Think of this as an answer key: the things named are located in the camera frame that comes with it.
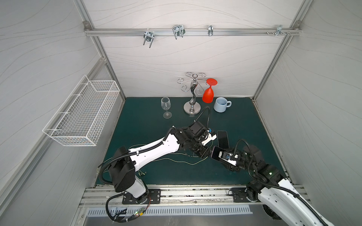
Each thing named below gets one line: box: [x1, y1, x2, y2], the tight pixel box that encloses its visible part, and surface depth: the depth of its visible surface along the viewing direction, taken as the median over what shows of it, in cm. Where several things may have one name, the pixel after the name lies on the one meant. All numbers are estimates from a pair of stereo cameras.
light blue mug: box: [213, 96, 232, 113], surface depth 113 cm
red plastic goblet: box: [201, 78, 218, 104], surface depth 99 cm
